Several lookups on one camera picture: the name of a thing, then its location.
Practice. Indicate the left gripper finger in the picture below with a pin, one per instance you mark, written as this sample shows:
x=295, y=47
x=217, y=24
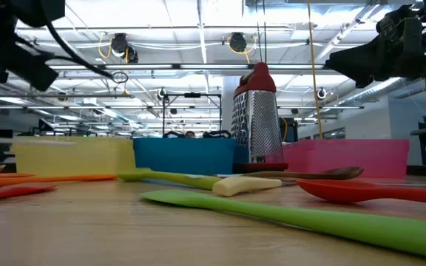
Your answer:
x=32, y=72

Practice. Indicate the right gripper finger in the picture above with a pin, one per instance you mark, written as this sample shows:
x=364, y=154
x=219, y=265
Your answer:
x=357, y=63

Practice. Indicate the orange silicone spatula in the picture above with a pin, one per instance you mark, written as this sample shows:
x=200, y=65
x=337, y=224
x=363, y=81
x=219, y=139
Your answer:
x=13, y=175
x=32, y=181

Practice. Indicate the brown wooden spoon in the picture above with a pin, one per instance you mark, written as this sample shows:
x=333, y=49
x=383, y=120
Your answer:
x=342, y=173

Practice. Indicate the red silicone spatula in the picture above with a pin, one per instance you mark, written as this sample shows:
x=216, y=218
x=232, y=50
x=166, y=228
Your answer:
x=13, y=191

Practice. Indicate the red silicone spoon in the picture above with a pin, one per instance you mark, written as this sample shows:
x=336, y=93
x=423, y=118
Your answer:
x=338, y=192

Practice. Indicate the green silicone spatula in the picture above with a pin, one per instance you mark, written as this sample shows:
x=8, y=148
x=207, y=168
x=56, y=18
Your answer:
x=309, y=218

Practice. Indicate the green silicone spoon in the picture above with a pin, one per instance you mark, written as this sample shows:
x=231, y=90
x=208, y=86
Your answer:
x=183, y=180

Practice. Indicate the yellow plastic bin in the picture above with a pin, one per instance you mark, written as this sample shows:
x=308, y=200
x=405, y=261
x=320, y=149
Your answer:
x=72, y=157

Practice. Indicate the pink plastic bin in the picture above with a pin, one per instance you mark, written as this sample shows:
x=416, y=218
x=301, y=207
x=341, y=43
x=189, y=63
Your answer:
x=346, y=157

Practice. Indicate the red-topped metal box grater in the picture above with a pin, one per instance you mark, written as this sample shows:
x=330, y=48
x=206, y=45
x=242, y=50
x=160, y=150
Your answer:
x=261, y=122

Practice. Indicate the person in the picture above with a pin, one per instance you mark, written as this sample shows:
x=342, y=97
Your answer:
x=190, y=134

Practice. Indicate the blue plastic bin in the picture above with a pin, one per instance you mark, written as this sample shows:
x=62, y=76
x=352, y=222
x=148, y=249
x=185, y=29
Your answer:
x=183, y=157

